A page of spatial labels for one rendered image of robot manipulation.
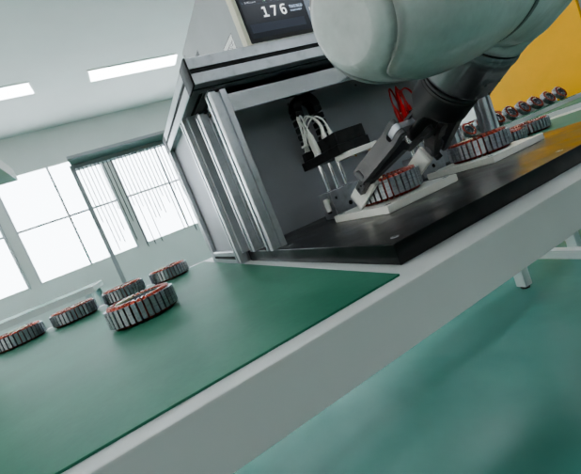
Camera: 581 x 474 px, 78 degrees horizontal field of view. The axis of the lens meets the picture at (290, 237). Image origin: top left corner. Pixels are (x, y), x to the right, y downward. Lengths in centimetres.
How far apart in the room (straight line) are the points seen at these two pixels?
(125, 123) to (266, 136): 651
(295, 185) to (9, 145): 671
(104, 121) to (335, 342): 711
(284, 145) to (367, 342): 62
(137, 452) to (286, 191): 65
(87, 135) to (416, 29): 705
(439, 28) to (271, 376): 24
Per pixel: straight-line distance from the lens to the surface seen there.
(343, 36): 27
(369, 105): 99
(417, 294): 32
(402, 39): 26
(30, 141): 730
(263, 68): 71
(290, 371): 26
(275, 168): 82
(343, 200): 73
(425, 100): 50
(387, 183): 58
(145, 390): 32
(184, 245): 695
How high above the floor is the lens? 85
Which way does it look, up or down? 6 degrees down
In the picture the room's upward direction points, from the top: 22 degrees counter-clockwise
